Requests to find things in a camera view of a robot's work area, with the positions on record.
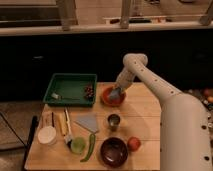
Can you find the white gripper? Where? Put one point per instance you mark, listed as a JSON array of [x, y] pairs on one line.
[[124, 81]]

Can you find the blue grey sponge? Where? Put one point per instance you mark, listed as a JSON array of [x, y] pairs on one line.
[[114, 94]]

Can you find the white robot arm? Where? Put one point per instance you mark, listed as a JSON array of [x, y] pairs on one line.
[[184, 135]]

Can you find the dark brown bowl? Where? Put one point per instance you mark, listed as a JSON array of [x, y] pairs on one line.
[[114, 152]]

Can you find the dark red grapes bunch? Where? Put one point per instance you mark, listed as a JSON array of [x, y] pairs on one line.
[[89, 92]]

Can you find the small metal cup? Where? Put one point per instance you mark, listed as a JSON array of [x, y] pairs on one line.
[[113, 121]]

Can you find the grey triangular cloth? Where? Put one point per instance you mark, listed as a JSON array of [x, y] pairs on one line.
[[88, 121]]

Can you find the green plastic tray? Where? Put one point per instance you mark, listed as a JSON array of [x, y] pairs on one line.
[[70, 85]]

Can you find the red tomato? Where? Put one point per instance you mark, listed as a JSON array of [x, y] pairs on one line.
[[133, 144]]

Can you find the small metal spoon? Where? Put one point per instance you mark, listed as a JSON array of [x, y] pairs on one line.
[[59, 97]]

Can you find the green round lid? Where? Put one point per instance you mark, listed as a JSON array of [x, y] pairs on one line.
[[78, 145]]

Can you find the white round container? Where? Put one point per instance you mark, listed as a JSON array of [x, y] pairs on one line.
[[47, 135]]

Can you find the white handled brush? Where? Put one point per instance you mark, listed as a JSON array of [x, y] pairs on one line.
[[68, 137]]

